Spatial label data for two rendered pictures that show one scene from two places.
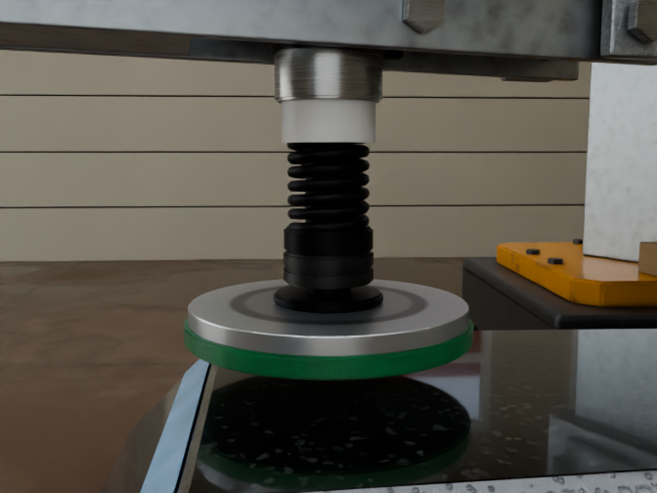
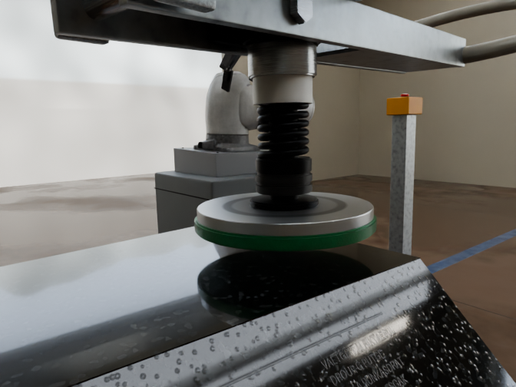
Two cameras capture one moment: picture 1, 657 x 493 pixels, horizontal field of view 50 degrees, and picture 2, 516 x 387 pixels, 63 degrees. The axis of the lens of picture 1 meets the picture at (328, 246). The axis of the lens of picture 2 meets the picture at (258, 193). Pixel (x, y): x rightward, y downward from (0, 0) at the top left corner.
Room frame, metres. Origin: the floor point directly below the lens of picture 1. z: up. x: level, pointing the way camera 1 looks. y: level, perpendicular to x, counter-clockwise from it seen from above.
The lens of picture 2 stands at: (0.93, -0.32, 0.95)
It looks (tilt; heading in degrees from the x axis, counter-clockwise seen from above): 9 degrees down; 145
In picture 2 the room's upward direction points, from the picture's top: 1 degrees counter-clockwise
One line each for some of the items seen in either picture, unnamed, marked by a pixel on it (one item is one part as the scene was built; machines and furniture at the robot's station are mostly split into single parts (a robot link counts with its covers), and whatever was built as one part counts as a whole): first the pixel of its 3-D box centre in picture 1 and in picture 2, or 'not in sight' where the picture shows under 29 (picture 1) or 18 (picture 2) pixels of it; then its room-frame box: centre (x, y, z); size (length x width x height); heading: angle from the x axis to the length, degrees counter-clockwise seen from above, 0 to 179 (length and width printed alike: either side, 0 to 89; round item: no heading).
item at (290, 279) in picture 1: (328, 273); (283, 186); (0.53, 0.00, 0.88); 0.07 x 0.07 x 0.01
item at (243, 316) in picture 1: (328, 308); (284, 209); (0.53, 0.00, 0.85); 0.21 x 0.21 x 0.01
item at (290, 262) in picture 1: (328, 257); (283, 176); (0.53, 0.00, 0.89); 0.07 x 0.07 x 0.01
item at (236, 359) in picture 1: (328, 313); (284, 212); (0.53, 0.00, 0.85); 0.22 x 0.22 x 0.04
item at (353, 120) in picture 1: (328, 118); (282, 88); (0.53, 0.00, 1.00); 0.07 x 0.07 x 0.04
